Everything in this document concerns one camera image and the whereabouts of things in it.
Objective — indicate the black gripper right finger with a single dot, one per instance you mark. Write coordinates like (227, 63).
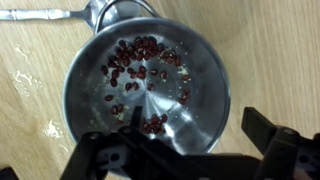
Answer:
(286, 150)

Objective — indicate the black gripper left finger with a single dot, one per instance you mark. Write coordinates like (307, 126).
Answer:
(110, 156)

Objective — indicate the small steel bowl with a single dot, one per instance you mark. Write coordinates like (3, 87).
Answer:
(200, 100)

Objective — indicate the red beans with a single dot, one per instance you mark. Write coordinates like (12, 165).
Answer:
(140, 53)

